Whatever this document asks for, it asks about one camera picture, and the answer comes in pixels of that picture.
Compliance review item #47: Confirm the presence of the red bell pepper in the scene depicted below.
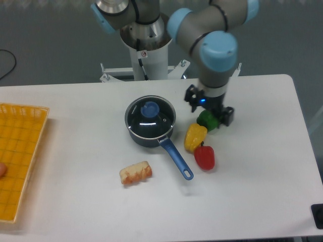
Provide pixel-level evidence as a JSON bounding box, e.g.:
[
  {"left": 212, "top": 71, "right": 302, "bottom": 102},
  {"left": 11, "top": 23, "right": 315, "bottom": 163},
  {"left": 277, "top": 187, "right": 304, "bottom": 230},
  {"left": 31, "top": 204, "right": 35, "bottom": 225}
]
[{"left": 194, "top": 142, "right": 215, "bottom": 170}]

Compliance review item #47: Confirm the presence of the black cable on floor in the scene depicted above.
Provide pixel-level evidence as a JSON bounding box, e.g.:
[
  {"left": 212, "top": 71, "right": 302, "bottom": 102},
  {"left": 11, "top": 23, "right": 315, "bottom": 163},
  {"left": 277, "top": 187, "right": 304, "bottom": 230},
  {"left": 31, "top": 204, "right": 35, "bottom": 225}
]
[{"left": 0, "top": 49, "right": 17, "bottom": 80}]

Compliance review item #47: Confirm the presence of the green bell pepper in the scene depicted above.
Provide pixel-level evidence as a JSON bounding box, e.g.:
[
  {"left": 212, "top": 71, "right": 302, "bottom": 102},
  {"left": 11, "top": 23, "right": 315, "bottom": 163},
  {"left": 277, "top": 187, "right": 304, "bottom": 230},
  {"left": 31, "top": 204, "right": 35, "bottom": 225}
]
[{"left": 196, "top": 110, "right": 220, "bottom": 132}]

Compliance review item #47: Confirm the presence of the glass lid blue knob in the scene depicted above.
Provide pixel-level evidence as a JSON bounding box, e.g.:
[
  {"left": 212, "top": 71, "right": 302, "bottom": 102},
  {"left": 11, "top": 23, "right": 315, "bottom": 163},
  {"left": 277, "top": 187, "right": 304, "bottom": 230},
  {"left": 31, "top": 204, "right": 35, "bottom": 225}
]
[{"left": 125, "top": 95, "right": 176, "bottom": 140}]

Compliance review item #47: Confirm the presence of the yellow bell pepper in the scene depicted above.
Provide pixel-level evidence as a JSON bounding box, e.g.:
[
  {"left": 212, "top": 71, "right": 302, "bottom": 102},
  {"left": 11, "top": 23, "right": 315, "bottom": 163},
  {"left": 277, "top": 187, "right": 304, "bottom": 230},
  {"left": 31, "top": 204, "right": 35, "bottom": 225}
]
[{"left": 184, "top": 123, "right": 207, "bottom": 153}]

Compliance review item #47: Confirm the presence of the toasted bread piece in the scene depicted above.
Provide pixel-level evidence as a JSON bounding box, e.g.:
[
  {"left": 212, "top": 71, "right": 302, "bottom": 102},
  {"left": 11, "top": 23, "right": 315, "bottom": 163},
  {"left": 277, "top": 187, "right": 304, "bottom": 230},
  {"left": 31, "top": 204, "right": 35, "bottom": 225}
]
[{"left": 119, "top": 161, "right": 152, "bottom": 185}]

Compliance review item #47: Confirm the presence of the yellow plastic basket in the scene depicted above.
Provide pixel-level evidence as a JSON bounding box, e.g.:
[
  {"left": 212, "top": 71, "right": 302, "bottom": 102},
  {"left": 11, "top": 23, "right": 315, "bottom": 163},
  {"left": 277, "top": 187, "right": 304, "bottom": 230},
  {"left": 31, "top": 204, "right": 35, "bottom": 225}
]
[{"left": 1, "top": 103, "right": 49, "bottom": 223}]

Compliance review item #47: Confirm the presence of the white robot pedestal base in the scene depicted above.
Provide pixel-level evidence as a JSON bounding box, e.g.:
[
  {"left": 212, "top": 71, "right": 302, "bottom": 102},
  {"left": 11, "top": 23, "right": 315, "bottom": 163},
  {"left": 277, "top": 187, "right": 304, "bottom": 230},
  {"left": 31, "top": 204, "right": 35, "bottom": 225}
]
[{"left": 99, "top": 12, "right": 242, "bottom": 83}]

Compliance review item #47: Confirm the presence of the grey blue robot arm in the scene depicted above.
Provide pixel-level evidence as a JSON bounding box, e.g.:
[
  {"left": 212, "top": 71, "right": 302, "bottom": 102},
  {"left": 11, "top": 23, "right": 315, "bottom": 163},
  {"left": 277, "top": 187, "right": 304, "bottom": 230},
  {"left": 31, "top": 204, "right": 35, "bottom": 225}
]
[{"left": 91, "top": 1, "right": 259, "bottom": 126}]

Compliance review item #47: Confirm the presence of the black cable on pedestal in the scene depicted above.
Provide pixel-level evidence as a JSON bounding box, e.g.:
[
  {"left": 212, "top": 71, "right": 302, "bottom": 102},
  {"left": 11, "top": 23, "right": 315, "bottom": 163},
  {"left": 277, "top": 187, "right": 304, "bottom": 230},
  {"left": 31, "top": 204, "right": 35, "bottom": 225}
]
[{"left": 136, "top": 38, "right": 149, "bottom": 81}]

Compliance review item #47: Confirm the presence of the pinkish object in basket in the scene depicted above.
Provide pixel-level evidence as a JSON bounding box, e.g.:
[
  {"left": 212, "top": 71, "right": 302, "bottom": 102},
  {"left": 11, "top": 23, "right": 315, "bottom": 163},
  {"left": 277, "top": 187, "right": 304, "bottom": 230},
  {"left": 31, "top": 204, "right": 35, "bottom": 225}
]
[{"left": 0, "top": 162, "right": 7, "bottom": 177}]

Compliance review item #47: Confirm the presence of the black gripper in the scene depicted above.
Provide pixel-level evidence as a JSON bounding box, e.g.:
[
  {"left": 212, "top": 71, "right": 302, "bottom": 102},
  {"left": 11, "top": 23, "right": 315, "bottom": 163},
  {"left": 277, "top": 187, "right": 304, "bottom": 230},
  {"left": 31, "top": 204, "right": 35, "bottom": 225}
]
[{"left": 184, "top": 85, "right": 235, "bottom": 127}]

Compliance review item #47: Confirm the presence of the dark pot blue handle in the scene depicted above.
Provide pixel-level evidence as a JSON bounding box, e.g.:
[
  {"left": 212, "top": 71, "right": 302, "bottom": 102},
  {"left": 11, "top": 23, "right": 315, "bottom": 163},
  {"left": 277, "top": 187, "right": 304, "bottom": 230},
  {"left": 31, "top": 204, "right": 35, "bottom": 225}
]
[{"left": 129, "top": 133, "right": 194, "bottom": 180}]

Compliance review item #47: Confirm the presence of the black device at table edge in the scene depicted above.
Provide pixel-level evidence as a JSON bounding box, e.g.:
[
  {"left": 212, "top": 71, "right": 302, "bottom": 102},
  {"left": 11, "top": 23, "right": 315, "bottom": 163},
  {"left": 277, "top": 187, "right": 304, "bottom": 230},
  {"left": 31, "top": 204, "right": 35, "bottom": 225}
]
[{"left": 311, "top": 204, "right": 323, "bottom": 229}]

